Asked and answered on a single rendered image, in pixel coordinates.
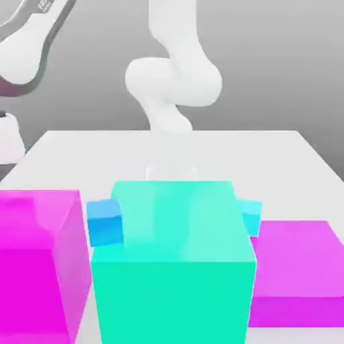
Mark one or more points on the large teal box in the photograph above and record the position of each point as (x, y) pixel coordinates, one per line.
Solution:
(174, 295)

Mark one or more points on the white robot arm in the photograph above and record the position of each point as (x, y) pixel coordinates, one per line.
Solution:
(185, 78)

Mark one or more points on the small cyan cube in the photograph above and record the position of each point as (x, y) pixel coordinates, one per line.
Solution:
(251, 219)

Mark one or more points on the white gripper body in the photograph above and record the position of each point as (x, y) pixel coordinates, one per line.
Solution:
(9, 142)

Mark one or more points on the large tall magenta box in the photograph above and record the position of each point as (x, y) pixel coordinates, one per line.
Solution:
(29, 282)

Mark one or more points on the large flat magenta box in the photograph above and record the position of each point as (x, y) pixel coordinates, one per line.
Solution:
(295, 263)

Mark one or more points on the small blue cube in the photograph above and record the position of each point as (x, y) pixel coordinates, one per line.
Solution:
(103, 228)

